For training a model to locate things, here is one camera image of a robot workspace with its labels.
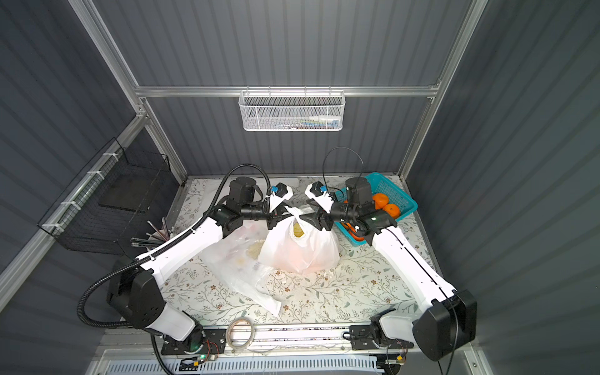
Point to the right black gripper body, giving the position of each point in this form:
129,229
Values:
321,220

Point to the clear plastic bag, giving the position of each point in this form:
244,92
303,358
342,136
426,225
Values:
234,261

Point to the black wire wall basket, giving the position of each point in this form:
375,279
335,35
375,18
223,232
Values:
113,202

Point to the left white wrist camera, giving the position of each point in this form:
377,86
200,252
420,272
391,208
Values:
278,194

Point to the cartoon printed plastic bag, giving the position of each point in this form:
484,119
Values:
294,245

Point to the orange mandarin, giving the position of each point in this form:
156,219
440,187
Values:
393,210
380,200

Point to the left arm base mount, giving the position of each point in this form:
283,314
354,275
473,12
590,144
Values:
202,341

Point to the teal plastic basket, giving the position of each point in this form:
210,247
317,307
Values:
381,184

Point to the white wire wall basket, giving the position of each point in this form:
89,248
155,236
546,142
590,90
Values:
291,110

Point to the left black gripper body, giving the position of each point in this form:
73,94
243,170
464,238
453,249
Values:
273,219

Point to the orange mandarin top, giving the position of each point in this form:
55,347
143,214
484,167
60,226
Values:
380,200

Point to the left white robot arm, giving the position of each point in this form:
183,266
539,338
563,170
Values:
136,294

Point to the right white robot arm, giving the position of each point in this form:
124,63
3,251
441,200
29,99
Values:
446,318

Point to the orange mandarin right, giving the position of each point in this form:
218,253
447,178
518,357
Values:
393,210

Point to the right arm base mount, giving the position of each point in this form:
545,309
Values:
369,337

